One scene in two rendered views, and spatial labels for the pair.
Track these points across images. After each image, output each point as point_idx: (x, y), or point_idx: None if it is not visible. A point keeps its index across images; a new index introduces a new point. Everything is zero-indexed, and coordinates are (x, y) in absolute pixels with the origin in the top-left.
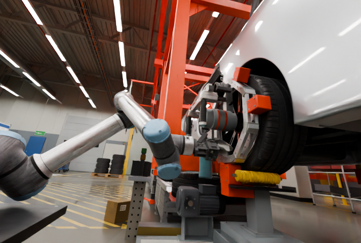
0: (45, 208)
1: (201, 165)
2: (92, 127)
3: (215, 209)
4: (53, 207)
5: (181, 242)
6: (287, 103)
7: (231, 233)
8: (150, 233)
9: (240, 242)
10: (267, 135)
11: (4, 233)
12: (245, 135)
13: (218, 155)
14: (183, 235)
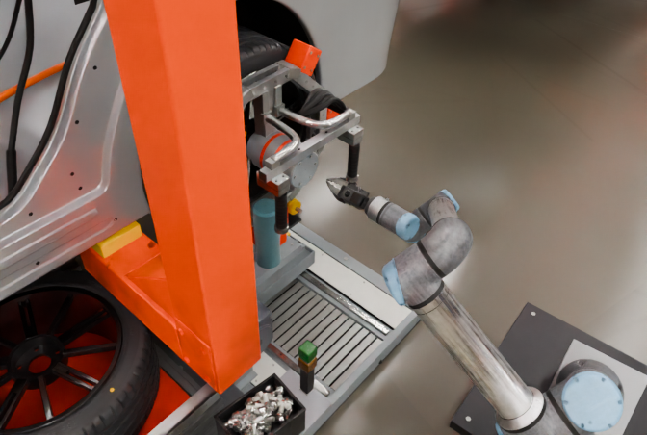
0: (482, 412)
1: (279, 248)
2: (477, 324)
3: None
4: (473, 414)
5: (258, 371)
6: None
7: (259, 280)
8: None
9: (277, 268)
10: None
11: (516, 337)
12: (319, 155)
13: (252, 216)
14: (251, 367)
